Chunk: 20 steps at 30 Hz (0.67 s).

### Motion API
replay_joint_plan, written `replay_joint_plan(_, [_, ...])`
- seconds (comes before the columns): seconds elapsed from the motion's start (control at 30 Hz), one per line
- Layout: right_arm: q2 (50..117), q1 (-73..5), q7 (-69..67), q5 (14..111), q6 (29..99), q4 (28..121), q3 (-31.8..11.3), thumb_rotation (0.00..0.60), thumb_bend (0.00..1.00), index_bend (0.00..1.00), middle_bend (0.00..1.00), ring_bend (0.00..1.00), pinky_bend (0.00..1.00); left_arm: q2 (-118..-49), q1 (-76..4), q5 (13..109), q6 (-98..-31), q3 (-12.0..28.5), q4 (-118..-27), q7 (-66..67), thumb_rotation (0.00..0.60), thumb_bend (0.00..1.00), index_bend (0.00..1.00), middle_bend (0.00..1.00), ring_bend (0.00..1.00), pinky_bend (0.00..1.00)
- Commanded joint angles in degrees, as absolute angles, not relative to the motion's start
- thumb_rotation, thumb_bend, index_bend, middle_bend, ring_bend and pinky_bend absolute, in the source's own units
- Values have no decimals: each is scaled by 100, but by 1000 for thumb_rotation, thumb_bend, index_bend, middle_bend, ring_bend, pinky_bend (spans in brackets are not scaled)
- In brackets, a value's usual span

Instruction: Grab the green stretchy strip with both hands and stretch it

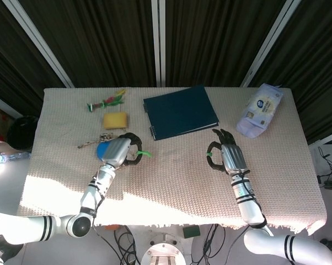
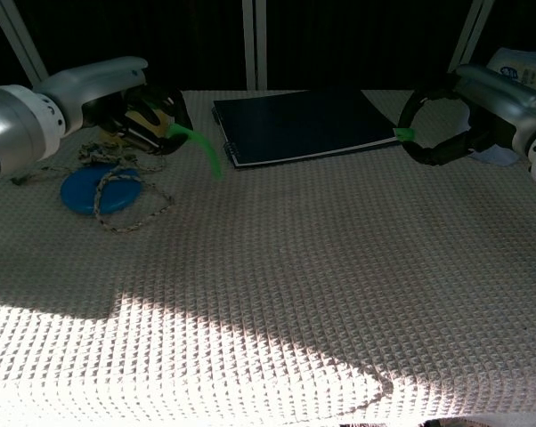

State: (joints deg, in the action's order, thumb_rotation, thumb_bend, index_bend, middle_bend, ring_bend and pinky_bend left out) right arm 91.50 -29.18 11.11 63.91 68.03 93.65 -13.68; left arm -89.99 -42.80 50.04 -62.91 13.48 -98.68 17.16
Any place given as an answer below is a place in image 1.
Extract person leg black trousers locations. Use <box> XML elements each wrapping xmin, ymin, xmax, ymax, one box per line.
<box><xmin>0</xmin><ymin>234</ymin><xmax>24</xmax><ymax>262</ymax></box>

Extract round white robot base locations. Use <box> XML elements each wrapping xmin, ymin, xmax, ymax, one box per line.
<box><xmin>140</xmin><ymin>232</ymin><xmax>194</xmax><ymax>265</ymax></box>

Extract dark green box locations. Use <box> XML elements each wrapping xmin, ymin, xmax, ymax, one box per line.
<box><xmin>182</xmin><ymin>225</ymin><xmax>202</xmax><ymax>239</ymax></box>

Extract black bag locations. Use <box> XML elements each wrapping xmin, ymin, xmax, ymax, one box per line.
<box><xmin>6</xmin><ymin>115</ymin><xmax>40</xmax><ymax>151</ymax></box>

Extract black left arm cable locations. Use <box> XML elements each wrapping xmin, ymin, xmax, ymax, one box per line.
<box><xmin>90</xmin><ymin>176</ymin><xmax>108</xmax><ymax>221</ymax></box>

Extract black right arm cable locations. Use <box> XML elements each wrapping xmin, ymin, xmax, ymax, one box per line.
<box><xmin>232</xmin><ymin>171</ymin><xmax>274</xmax><ymax>237</ymax></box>

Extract black cable with adapter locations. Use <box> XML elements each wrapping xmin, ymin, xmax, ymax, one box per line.
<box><xmin>317</xmin><ymin>146</ymin><xmax>332</xmax><ymax>191</ymax></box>

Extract braided beige rope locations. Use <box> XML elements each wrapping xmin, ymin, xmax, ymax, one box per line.
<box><xmin>77</xmin><ymin>133</ymin><xmax>115</xmax><ymax>149</ymax></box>

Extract beige waffle tablecloth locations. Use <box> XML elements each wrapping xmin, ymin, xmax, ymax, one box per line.
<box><xmin>15</xmin><ymin>87</ymin><xmax>329</xmax><ymax>230</ymax></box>

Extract dark brown curtain panel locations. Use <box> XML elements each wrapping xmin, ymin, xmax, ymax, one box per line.
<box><xmin>164</xmin><ymin>0</ymin><xmax>291</xmax><ymax>88</ymax></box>
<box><xmin>248</xmin><ymin>0</ymin><xmax>332</xmax><ymax>144</ymax></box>
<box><xmin>18</xmin><ymin>0</ymin><xmax>158</xmax><ymax>88</ymax></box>
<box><xmin>0</xmin><ymin>0</ymin><xmax>70</xmax><ymax>111</ymax></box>

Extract black velcro strap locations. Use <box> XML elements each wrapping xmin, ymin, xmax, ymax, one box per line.
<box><xmin>81</xmin><ymin>207</ymin><xmax>98</xmax><ymax>219</ymax></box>

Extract lilac wet wipes pack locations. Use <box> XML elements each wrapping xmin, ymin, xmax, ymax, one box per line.
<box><xmin>235</xmin><ymin>83</ymin><xmax>285</xmax><ymax>140</ymax></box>

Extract blue round disc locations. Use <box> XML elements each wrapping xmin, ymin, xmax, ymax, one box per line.
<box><xmin>96</xmin><ymin>141</ymin><xmax>111</xmax><ymax>162</ymax></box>

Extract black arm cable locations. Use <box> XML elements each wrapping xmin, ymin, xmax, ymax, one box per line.
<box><xmin>90</xmin><ymin>176</ymin><xmax>108</xmax><ymax>221</ymax></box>
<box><xmin>232</xmin><ymin>171</ymin><xmax>274</xmax><ymax>237</ymax></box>

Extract black floor cable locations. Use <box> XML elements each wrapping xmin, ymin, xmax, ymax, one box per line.
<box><xmin>192</xmin><ymin>223</ymin><xmax>228</xmax><ymax>263</ymax></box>
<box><xmin>113</xmin><ymin>225</ymin><xmax>141</xmax><ymax>265</ymax></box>

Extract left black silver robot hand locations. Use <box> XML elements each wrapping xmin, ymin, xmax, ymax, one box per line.
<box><xmin>99</xmin><ymin>132</ymin><xmax>143</xmax><ymax>168</ymax></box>

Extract colourful feather shuttlecock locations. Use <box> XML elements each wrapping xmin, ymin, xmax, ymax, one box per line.
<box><xmin>86</xmin><ymin>88</ymin><xmax>127</xmax><ymax>113</ymax></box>

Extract blue plastic bag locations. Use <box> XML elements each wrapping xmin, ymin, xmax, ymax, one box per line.
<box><xmin>0</xmin><ymin>151</ymin><xmax>31</xmax><ymax>169</ymax></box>

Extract white metal frame post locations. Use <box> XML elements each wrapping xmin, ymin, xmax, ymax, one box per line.
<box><xmin>151</xmin><ymin>0</ymin><xmax>167</xmax><ymax>88</ymax></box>
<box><xmin>2</xmin><ymin>0</ymin><xmax>74</xmax><ymax>88</ymax></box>
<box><xmin>308</xmin><ymin>129</ymin><xmax>332</xmax><ymax>146</ymax></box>
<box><xmin>239</xmin><ymin>0</ymin><xmax>304</xmax><ymax>88</ymax></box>
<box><xmin>0</xmin><ymin>90</ymin><xmax>23</xmax><ymax>118</ymax></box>

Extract yellow sponge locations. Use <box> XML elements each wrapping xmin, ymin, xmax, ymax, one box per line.
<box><xmin>103</xmin><ymin>111</ymin><xmax>129</xmax><ymax>131</ymax></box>

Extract dark blue ring binder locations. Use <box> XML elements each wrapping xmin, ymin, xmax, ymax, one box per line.
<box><xmin>143</xmin><ymin>84</ymin><xmax>220</xmax><ymax>141</ymax></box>

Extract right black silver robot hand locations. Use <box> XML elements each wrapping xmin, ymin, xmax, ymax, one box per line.
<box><xmin>206</xmin><ymin>128</ymin><xmax>251</xmax><ymax>175</ymax></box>

